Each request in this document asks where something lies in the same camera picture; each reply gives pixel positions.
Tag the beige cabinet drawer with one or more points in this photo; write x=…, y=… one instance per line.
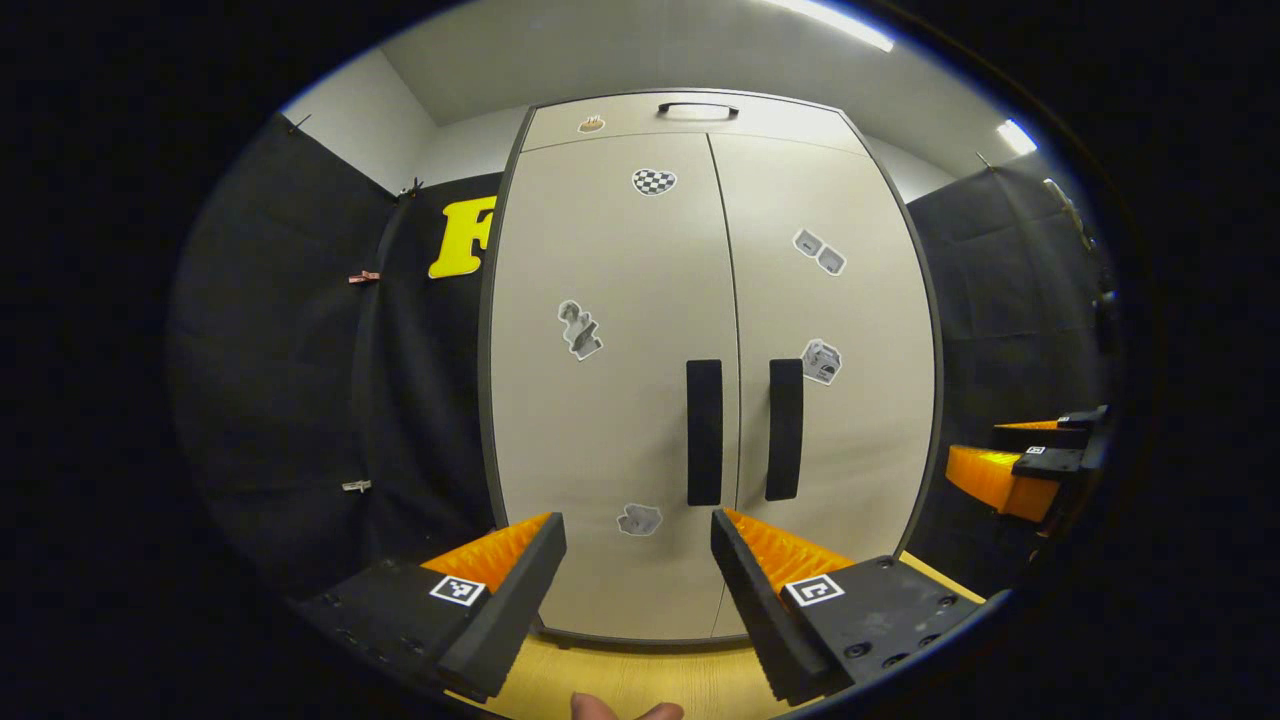
x=780, y=125

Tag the white and grey cabinet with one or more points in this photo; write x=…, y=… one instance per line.
x=484, y=400

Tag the small ceiling light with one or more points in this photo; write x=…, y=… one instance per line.
x=1017, y=136

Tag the black backdrop cloth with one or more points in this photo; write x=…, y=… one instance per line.
x=290, y=400
x=1000, y=320

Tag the long ceiling light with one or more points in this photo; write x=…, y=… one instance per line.
x=835, y=22

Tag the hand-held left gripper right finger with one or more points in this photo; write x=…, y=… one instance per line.
x=760, y=610

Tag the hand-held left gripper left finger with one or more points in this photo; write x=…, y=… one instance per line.
x=510, y=610

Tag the white cabinet door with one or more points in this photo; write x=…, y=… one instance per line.
x=600, y=450
x=860, y=450

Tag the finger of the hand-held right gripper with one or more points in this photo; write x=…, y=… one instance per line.
x=995, y=480
x=1050, y=436

